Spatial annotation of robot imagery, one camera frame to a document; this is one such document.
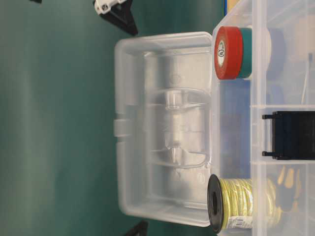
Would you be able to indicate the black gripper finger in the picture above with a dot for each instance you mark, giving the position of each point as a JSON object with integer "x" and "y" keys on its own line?
{"x": 121, "y": 16}
{"x": 140, "y": 229}

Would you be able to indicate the clear plastic tool box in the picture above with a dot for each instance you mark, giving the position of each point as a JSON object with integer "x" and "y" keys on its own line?
{"x": 177, "y": 123}

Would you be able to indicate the yellow wire spool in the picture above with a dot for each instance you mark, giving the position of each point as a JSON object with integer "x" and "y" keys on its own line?
{"x": 230, "y": 203}

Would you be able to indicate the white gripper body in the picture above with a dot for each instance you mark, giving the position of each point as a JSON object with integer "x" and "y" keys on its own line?
{"x": 102, "y": 7}

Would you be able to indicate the black plastic latch part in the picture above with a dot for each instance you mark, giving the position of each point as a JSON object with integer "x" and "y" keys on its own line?
{"x": 293, "y": 135}

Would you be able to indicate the red tape roll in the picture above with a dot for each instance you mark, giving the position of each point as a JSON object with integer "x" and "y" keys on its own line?
{"x": 228, "y": 53}

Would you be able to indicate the green tape roll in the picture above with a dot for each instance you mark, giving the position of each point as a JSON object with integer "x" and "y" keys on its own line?
{"x": 246, "y": 67}

